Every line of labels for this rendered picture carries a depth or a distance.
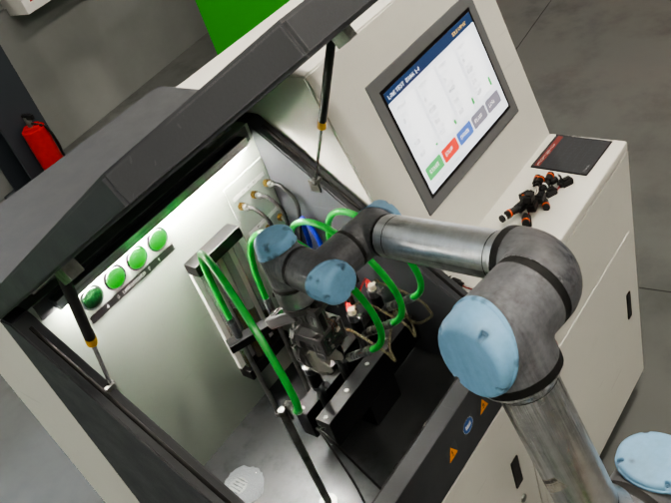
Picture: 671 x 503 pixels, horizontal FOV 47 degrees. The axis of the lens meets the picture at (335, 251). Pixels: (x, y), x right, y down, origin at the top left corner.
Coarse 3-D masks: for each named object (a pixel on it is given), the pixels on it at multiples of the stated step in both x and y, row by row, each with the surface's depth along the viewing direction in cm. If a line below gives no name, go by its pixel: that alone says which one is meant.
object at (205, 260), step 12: (204, 252) 142; (204, 264) 152; (216, 264) 138; (216, 276) 136; (216, 288) 160; (228, 288) 133; (240, 300) 132; (228, 312) 165; (240, 312) 132; (252, 324) 131; (264, 336) 131; (264, 348) 130; (276, 360) 130; (276, 372) 131; (288, 384) 131; (300, 408) 135
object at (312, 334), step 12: (288, 312) 141; (300, 312) 140; (312, 312) 139; (324, 312) 143; (300, 324) 145; (312, 324) 142; (324, 324) 143; (336, 324) 144; (300, 336) 144; (312, 336) 143; (324, 336) 142; (336, 336) 146; (312, 348) 147; (324, 348) 144
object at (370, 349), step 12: (252, 240) 154; (252, 252) 158; (252, 264) 161; (264, 288) 166; (264, 300) 168; (360, 300) 145; (372, 312) 145; (384, 336) 149; (360, 348) 158; (372, 348) 154; (348, 360) 162
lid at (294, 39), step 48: (336, 0) 68; (288, 48) 65; (192, 96) 67; (240, 96) 66; (144, 144) 68; (192, 144) 68; (96, 192) 72; (144, 192) 70; (48, 240) 89; (0, 288) 116
